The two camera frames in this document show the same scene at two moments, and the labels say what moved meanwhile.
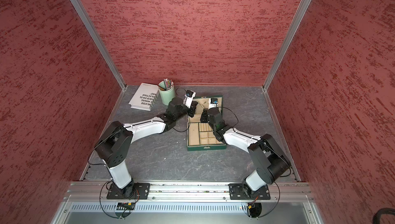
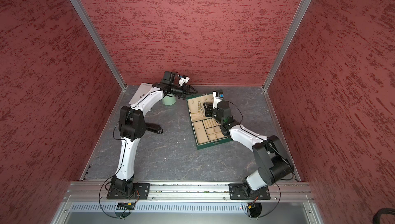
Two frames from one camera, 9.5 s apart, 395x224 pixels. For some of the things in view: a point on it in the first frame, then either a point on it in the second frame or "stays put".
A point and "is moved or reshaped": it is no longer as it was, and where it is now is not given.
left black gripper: x=192 y=108 → x=186 y=91
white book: x=145 y=96 stays put
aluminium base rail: x=279 y=191 stays put
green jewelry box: x=200 y=135 is moved or reshaped
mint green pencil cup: x=166 y=95 stays put
